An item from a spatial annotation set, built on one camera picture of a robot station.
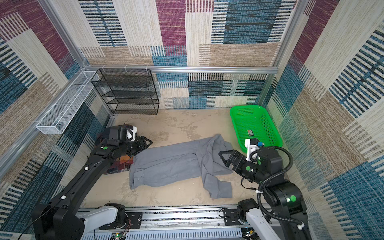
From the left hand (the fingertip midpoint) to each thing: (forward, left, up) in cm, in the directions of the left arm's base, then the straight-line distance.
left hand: (149, 141), depth 79 cm
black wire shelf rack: (+46, +25, -3) cm, 53 cm away
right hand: (-16, -35, +10) cm, 40 cm away
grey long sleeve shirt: (-1, -27, -17) cm, 32 cm away
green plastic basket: (+28, -68, -18) cm, 76 cm away
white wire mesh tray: (+5, +41, +14) cm, 43 cm away
